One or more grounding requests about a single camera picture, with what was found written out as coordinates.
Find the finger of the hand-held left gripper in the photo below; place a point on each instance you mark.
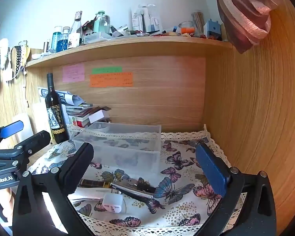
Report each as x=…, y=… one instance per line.
x=36, y=140
x=12, y=128

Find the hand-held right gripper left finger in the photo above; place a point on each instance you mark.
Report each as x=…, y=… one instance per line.
x=80, y=167

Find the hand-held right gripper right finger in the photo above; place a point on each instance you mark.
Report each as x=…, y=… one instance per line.
x=211, y=170

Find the brown lighter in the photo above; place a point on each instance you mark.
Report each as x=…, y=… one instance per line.
x=93, y=183

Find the silver metal pen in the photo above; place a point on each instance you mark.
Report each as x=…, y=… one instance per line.
x=87, y=198

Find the bunch of keys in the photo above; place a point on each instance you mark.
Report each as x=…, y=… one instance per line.
x=125, y=181

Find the white plug adapter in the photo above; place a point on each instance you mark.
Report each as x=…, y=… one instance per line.
x=112, y=202

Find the clear plastic storage box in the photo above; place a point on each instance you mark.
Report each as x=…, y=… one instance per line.
x=127, y=147

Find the dark wine bottle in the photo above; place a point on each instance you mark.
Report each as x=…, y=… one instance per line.
x=55, y=118

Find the butterfly print tablecloth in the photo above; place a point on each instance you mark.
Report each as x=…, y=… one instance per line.
x=177, y=201

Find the stack of books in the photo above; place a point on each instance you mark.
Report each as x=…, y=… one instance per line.
x=81, y=115

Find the small white box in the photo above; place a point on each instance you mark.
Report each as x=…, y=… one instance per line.
x=96, y=116

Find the rolled newspaper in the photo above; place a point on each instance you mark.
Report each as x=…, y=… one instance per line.
x=68, y=97

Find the white fluffy hanging item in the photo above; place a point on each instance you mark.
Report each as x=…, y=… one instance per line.
x=0, y=61

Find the pink sticky note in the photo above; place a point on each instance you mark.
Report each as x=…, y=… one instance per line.
x=73, y=73

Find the orange sticky note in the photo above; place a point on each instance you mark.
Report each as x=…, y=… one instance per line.
x=110, y=80

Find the green sticky note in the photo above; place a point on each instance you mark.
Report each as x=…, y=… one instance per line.
x=107, y=70

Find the teal liquid bottle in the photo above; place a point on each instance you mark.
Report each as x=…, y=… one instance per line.
x=54, y=38

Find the blue patterned glass bottle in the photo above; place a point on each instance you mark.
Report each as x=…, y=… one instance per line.
x=62, y=41

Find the clear labelled glass bottle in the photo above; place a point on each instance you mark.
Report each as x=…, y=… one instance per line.
x=75, y=34

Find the clear lidded container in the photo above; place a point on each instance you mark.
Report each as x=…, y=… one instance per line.
x=97, y=38

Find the wooden shelf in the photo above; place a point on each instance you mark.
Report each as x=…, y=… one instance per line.
x=127, y=46

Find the green pump bottle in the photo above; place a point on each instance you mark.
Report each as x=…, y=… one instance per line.
x=98, y=23

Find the clear glass flask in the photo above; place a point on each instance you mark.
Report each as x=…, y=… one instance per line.
x=106, y=23

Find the blue pencil sharpener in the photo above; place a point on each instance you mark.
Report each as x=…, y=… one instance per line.
x=213, y=29

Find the glass cup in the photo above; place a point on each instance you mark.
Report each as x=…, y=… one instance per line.
x=186, y=25

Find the glass jar of sticks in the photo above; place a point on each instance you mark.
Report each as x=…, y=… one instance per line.
x=198, y=23

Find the pink brown curtain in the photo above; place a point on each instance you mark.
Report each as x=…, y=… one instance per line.
x=243, y=17

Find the toothbrush package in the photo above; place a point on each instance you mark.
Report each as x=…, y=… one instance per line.
x=145, y=17

